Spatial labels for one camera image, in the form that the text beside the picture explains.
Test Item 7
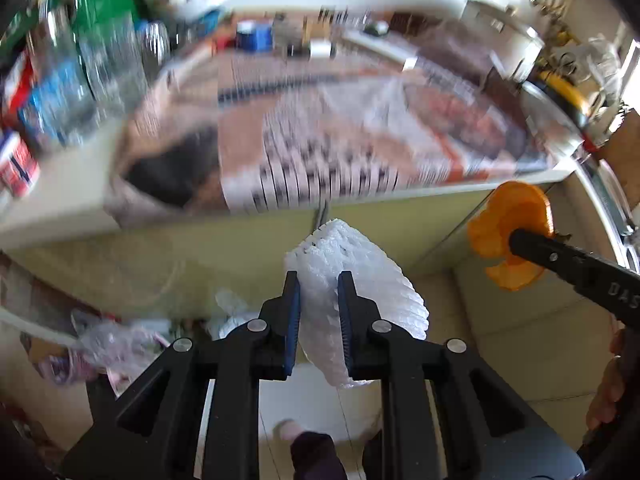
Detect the white foam net sleeve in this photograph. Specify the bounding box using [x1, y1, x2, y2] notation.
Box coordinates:
[284, 218, 431, 391]

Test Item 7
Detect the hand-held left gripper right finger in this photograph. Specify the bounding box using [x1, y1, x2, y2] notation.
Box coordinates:
[337, 271, 585, 480]

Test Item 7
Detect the blue label clear plastic bottle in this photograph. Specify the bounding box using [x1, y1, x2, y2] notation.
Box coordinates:
[20, 10, 96, 146]

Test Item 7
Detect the orange plastic piece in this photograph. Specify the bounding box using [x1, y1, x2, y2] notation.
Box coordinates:
[467, 181, 555, 292]

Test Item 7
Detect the person's leg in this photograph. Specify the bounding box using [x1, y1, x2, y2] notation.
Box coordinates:
[291, 431, 347, 480]
[362, 435, 386, 480]

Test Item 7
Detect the person's left pink slipper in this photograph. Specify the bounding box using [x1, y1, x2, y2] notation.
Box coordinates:
[276, 420, 303, 443]

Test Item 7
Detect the person's right leg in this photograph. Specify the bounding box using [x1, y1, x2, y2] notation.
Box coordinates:
[362, 435, 386, 480]

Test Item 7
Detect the person's right hand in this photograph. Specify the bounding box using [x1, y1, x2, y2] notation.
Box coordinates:
[586, 327, 628, 431]

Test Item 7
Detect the printed table cover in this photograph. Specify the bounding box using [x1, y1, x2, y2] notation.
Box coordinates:
[112, 40, 561, 216]

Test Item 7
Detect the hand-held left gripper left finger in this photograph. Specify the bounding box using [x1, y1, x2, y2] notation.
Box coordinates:
[60, 270, 302, 480]

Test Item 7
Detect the red and white box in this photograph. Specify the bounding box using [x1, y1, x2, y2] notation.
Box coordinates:
[0, 130, 41, 196]

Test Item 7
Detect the clear plastic garbage bag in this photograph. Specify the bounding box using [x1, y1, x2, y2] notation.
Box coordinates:
[70, 287, 251, 396]

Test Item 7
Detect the round metal rim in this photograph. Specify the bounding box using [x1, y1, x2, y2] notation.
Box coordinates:
[522, 82, 633, 238]

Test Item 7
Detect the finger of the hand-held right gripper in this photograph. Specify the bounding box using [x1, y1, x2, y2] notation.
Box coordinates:
[509, 229, 640, 331]

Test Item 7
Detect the person's left leg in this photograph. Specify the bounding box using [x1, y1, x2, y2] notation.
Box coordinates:
[291, 431, 347, 480]

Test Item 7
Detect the yellow and black object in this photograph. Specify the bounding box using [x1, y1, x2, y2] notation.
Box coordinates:
[539, 72, 587, 113]

